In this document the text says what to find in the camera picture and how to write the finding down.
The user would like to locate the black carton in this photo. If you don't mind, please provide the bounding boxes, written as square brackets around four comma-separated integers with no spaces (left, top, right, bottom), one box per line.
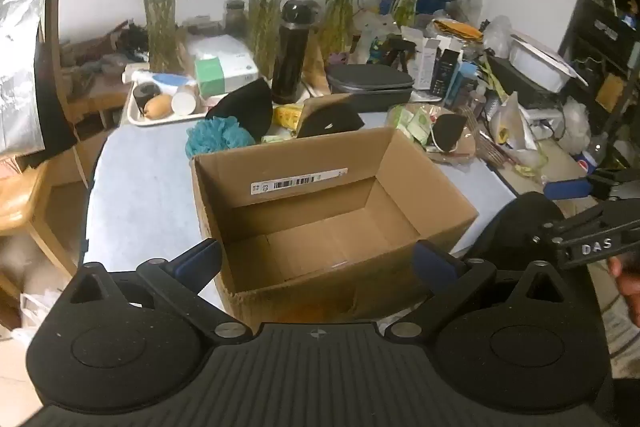
[429,48,463,98]

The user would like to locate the bag of green wipes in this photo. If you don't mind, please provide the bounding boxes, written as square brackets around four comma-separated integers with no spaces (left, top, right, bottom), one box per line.
[387,103,481,158]

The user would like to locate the glass jar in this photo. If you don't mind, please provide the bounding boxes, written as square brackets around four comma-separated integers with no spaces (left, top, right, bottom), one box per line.
[225,0,247,38]

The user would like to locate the black shelf rack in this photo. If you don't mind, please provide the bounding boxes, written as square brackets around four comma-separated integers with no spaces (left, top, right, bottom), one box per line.
[557,0,640,168]

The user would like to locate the brown egg-shaped case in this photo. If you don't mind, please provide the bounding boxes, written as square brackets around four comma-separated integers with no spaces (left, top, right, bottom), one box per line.
[142,94,174,120]

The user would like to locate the grey zip case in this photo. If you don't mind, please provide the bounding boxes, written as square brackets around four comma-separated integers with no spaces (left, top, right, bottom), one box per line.
[325,63,416,114]

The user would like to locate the white plastic tray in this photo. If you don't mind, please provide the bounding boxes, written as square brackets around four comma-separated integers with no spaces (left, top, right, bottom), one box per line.
[126,72,226,126]

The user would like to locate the white carton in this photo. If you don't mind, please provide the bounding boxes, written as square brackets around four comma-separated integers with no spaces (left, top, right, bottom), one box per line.
[415,38,441,90]

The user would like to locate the black soft cap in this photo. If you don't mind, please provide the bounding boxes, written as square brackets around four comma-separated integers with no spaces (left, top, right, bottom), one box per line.
[205,78,274,142]

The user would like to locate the blue carton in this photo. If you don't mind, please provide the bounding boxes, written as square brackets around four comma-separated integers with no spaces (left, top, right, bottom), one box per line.
[445,62,478,108]

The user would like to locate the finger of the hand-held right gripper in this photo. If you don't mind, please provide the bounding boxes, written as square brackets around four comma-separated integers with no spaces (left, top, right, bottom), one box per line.
[544,168,640,204]
[529,201,640,249]

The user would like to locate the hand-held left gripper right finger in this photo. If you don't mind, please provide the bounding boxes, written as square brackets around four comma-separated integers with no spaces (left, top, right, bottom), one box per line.
[382,241,563,343]

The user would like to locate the cluttered wooden side table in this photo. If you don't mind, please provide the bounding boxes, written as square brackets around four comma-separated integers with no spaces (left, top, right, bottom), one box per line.
[57,19,151,142]

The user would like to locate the black plush cushion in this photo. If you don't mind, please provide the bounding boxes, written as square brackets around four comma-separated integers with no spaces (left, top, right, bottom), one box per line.
[465,193,591,278]

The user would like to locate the orange yellow bag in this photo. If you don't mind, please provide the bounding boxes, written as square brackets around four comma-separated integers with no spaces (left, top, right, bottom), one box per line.
[432,18,485,42]

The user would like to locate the silver foil sheet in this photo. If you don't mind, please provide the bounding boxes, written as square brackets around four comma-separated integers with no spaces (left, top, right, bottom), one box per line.
[0,0,71,155]

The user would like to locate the person's right hand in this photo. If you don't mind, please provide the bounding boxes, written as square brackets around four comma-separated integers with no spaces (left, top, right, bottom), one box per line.
[607,254,640,328]

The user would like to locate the brown cardboard box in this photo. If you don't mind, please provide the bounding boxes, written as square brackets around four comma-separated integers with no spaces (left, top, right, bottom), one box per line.
[189,126,480,330]

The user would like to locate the black pad with cardboard sleeve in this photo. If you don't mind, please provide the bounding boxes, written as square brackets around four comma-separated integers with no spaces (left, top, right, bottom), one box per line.
[296,94,366,138]

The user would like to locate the white spray bottle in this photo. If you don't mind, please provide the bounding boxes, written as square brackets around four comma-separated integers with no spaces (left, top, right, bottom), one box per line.
[122,64,198,90]

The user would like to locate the plastic soda bottle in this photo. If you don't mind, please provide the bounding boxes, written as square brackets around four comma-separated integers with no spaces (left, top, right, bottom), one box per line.
[575,132,608,178]

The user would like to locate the black equipment box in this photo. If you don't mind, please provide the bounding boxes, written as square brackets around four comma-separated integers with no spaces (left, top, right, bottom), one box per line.
[487,54,566,108]

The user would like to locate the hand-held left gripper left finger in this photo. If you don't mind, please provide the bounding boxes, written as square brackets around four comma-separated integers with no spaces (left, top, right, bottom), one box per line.
[67,238,253,344]

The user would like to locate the white orange pill bottle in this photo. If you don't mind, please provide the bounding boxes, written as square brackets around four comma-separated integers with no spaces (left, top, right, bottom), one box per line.
[171,87,200,116]

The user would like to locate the wooden chair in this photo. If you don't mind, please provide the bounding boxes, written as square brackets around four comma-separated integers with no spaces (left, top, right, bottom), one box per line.
[0,0,108,268]

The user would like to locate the green white tissue box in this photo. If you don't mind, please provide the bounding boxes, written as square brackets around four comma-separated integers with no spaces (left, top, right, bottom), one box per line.
[194,42,261,98]

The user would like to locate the white plastic container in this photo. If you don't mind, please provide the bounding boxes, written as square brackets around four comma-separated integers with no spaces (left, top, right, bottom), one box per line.
[507,32,588,94]

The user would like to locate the black tape roll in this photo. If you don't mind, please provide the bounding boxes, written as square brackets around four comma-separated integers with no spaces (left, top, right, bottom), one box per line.
[132,82,162,108]

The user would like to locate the white plastic bag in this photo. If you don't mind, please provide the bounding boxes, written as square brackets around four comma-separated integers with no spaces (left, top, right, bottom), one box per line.
[487,92,543,152]

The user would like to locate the yellow wipes packet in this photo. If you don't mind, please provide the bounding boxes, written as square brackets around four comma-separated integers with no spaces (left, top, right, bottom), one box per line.
[272,103,306,130]

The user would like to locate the black garment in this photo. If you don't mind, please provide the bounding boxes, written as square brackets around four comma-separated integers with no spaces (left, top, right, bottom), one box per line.
[35,0,81,152]

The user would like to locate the white wrapped package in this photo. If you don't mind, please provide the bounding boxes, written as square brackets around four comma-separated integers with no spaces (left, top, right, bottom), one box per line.
[187,34,251,58]

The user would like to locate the teal bath pouf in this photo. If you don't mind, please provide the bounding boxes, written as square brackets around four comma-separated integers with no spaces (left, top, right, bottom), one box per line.
[185,116,256,160]

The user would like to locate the black thermos bottle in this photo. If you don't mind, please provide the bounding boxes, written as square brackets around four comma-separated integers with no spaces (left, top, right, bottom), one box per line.
[270,0,321,105]

